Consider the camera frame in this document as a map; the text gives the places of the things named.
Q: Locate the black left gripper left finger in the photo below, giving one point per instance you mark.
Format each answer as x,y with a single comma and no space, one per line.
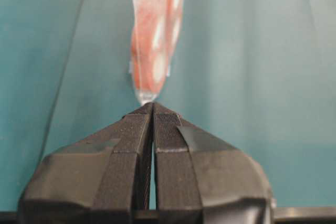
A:
103,178

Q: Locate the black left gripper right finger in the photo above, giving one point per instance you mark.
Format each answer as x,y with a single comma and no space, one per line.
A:
202,179

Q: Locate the clear zip bag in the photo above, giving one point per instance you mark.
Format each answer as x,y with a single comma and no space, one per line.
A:
157,24

